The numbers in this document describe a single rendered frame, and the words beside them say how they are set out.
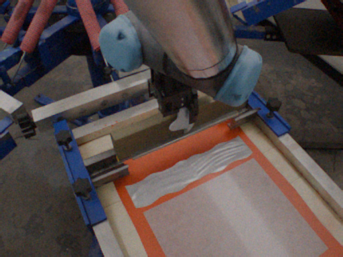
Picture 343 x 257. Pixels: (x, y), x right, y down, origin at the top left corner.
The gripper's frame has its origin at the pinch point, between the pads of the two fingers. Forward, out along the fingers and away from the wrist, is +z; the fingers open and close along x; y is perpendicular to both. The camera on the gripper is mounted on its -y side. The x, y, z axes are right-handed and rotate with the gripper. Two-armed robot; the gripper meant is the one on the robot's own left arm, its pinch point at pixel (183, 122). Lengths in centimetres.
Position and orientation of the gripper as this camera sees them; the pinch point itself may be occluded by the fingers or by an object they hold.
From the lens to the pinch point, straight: 70.6
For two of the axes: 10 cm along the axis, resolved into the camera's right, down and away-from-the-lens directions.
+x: 4.7, 6.7, -5.8
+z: 0.0, 6.5, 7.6
